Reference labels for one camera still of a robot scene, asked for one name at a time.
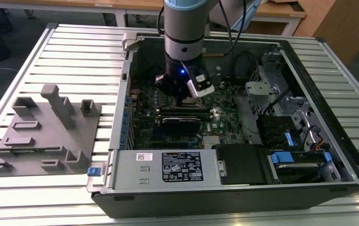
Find metal socket cover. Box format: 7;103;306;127
178;96;205;108

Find black RAM slot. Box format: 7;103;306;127
158;111;213;114
158;107;213;111
158;109;213;113

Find black graphics card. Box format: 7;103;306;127
137;116;202;139

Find grey case latch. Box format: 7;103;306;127
121;32;140;52

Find green motherboard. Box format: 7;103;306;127
128;77;252;151

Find small silver heat sink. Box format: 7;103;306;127
202;135;221;145

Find metal drive cage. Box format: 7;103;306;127
244;52;296;116

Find black plastic disk bay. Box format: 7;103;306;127
256;114;296;146

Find grey power supply unit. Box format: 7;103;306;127
102;148;222;190

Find wooden desk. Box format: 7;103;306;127
116;0;308;36
0;0;118;18

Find blue disk carrier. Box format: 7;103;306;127
268;151;293;163

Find grey parts rack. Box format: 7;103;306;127
0;84;102;178

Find black PC case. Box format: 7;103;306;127
85;32;359;219

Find hard disk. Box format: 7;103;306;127
274;162;321;184

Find wooden cabinet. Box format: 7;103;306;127
294;0;359;65

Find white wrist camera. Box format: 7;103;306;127
185;74;214;98

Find silver metal bracket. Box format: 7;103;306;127
244;81;281;97

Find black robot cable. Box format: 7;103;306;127
202;0;248;58

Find thin dark cable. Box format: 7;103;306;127
261;88;289;114

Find coloured power wires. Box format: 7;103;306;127
310;137;329;152

